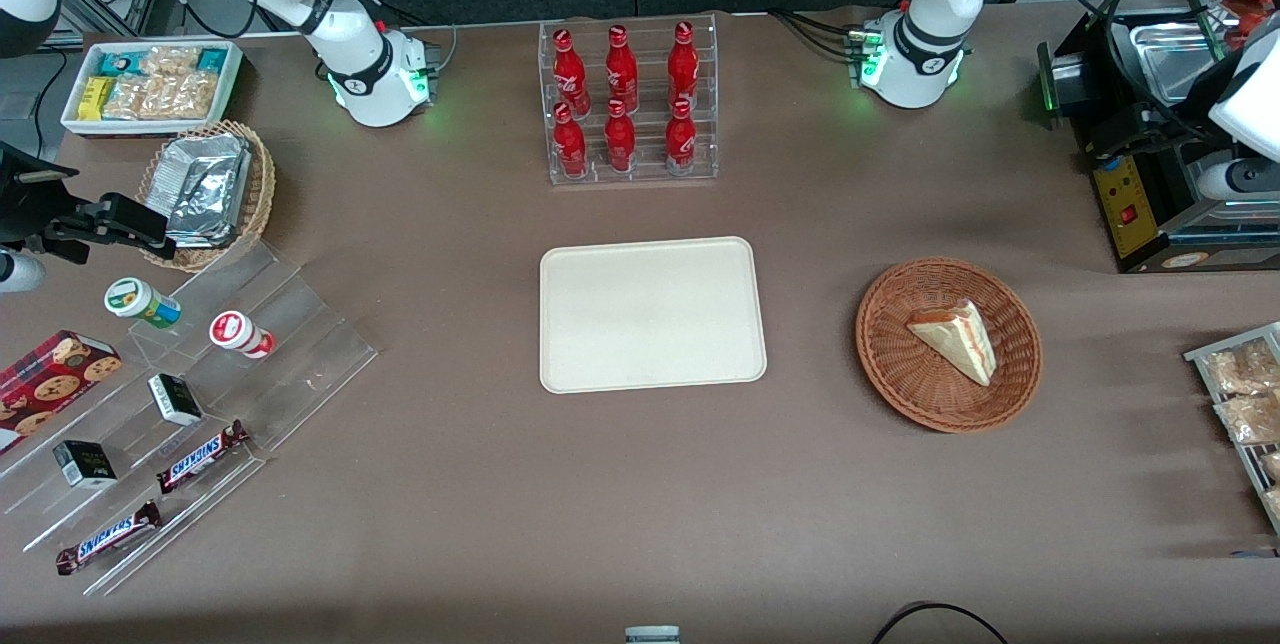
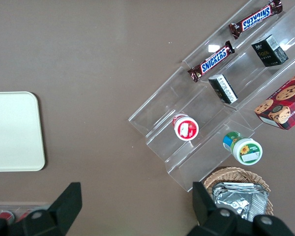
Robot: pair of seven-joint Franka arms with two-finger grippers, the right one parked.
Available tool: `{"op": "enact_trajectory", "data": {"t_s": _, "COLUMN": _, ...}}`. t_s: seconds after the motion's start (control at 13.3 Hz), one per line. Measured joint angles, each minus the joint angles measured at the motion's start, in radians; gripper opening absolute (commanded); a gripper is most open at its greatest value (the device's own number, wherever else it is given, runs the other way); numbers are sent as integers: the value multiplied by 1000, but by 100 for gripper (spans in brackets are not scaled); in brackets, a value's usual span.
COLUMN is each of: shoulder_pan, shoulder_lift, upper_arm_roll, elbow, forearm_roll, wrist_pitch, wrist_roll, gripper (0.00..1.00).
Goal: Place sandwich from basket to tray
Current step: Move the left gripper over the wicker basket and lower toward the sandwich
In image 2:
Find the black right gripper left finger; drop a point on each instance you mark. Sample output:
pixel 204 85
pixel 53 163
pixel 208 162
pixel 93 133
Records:
pixel 61 209

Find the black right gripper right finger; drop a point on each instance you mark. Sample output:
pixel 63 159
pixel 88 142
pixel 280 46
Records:
pixel 204 209

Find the light wicker basket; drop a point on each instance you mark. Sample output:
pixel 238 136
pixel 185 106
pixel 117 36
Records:
pixel 236 173

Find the cream plastic tray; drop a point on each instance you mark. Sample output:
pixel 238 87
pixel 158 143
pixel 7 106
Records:
pixel 14 130

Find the silver foil packet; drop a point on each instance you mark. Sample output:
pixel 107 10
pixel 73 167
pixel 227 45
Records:
pixel 231 204
pixel 259 201

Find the clear acrylic stepped stand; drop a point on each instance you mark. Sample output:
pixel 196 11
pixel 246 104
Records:
pixel 248 81
pixel 167 152

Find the green sunflower lid cup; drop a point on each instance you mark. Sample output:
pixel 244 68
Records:
pixel 248 151

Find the red lid white cup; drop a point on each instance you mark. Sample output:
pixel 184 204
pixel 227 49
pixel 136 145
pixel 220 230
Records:
pixel 186 129

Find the small black carton box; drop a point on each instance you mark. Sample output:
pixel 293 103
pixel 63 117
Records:
pixel 269 51
pixel 223 89

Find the red tartan cookie box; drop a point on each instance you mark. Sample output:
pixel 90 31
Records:
pixel 285 103

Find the Snickers chocolate bar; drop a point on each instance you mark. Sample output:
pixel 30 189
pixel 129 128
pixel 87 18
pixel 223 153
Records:
pixel 255 18
pixel 211 61

